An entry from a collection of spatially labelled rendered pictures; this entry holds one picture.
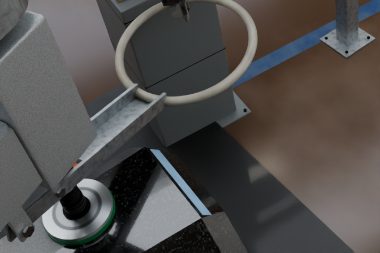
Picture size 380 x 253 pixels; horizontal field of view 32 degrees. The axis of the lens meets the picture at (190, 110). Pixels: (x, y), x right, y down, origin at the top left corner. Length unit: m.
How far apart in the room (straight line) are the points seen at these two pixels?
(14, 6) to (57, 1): 2.84
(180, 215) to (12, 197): 0.53
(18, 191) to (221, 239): 0.64
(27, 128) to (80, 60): 2.25
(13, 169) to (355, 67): 2.19
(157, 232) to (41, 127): 0.52
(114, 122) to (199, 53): 0.93
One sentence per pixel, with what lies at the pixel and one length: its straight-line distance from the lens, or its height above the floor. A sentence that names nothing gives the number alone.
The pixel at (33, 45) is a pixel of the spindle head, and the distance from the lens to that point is 1.48.
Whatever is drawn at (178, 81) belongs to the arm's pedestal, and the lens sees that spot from 2.92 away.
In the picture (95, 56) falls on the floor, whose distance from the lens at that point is 3.75.
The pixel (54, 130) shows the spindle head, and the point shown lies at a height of 1.28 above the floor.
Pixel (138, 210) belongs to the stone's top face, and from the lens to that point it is 1.96.
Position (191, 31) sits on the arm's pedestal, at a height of 0.60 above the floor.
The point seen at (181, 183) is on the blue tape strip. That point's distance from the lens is 2.01.
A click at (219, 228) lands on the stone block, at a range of 1.95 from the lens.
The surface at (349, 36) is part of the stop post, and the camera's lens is 3.47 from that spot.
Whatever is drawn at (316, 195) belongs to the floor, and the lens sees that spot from 2.91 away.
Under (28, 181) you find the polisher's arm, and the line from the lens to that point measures 1.62.
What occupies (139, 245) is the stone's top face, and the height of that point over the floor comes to 0.83.
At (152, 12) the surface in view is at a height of 0.95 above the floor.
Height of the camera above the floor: 2.40
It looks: 47 degrees down
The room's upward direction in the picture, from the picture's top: 15 degrees counter-clockwise
